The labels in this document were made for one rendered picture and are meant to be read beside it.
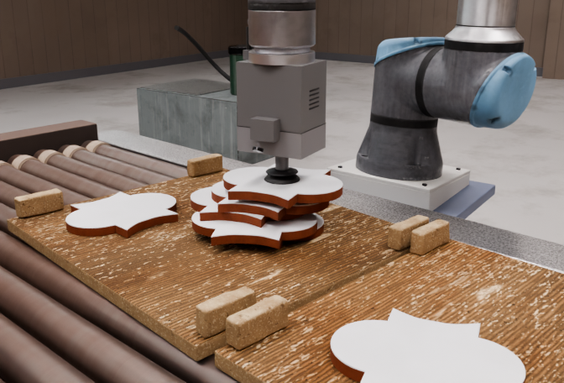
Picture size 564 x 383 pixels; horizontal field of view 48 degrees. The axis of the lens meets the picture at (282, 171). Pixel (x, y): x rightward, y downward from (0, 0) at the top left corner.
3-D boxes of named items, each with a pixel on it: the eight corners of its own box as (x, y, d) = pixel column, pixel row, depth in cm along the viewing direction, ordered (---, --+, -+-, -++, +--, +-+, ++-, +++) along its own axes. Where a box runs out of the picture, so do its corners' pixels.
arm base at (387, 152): (373, 155, 123) (378, 104, 121) (451, 169, 116) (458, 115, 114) (342, 170, 110) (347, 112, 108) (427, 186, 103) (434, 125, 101)
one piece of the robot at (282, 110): (215, 29, 69) (220, 175, 73) (289, 33, 64) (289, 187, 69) (262, 24, 77) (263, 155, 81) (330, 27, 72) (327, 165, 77)
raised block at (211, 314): (246, 309, 59) (245, 282, 58) (258, 317, 58) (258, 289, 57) (192, 333, 55) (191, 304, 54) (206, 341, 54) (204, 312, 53)
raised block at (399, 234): (416, 234, 77) (418, 212, 76) (430, 238, 75) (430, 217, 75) (386, 248, 73) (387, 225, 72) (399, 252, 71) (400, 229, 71)
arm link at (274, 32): (295, 12, 66) (230, 10, 70) (295, 56, 67) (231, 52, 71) (326, 8, 72) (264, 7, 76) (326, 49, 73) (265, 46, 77)
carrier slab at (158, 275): (221, 175, 105) (221, 166, 105) (434, 249, 77) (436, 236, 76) (7, 230, 82) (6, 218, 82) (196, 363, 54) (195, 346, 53)
